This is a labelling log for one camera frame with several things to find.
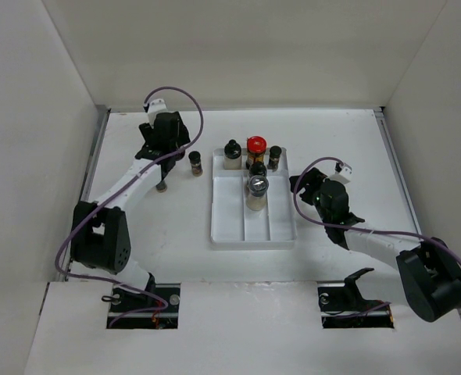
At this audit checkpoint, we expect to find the clear lid pepper grinder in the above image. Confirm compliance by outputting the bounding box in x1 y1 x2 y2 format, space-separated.
246 175 269 211

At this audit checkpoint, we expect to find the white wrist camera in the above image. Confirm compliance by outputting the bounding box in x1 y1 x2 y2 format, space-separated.
143 98 168 125
329 162 352 185

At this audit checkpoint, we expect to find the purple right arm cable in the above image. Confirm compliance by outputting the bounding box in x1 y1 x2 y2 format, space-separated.
292 156 461 312

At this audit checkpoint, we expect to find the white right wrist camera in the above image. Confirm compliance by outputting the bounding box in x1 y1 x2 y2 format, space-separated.
329 162 352 185

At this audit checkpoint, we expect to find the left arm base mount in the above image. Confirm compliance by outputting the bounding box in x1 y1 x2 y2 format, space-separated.
101 284 181 330

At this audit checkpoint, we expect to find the black knob cap bottle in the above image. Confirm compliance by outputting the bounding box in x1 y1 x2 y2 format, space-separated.
248 161 267 179

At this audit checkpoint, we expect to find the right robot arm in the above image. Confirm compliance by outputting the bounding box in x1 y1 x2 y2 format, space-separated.
289 162 461 322

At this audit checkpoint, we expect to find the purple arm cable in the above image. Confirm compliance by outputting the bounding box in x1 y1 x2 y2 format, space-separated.
53 85 205 327
292 156 461 312

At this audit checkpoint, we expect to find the red lid sauce jar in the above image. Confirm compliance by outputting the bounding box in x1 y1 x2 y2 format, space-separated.
245 135 266 169

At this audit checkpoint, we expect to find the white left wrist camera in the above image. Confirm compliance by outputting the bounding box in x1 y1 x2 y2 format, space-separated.
143 98 168 125

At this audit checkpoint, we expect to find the white powder black cap bottle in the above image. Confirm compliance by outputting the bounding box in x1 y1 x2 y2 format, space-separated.
223 139 242 170

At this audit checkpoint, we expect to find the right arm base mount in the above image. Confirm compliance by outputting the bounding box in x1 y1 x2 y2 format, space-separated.
317 267 394 329

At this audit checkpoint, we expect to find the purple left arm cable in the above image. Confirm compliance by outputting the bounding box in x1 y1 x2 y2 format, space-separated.
53 85 205 327

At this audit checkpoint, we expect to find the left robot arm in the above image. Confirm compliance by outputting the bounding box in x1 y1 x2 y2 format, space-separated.
70 111 191 312

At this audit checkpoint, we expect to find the white plastic organizer tray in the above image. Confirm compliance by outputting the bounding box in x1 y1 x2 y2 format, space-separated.
210 148 297 250

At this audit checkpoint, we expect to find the small black lid spice bottle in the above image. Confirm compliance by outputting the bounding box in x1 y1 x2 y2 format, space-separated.
188 151 203 177

